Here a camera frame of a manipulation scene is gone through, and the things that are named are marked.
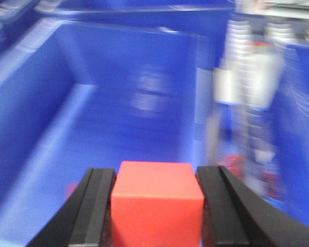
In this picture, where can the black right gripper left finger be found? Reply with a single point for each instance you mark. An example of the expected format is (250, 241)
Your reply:
(84, 219)

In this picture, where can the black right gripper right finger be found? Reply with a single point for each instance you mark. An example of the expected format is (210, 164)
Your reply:
(234, 215)

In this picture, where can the red cube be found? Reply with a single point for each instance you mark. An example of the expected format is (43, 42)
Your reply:
(156, 204)
(70, 188)

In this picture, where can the blue bin at right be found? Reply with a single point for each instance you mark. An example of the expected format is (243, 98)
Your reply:
(291, 129)

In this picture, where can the roller conveyor track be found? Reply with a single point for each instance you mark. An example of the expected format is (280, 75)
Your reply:
(244, 87)

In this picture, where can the blue target bin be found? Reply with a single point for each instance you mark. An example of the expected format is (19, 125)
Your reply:
(80, 94)

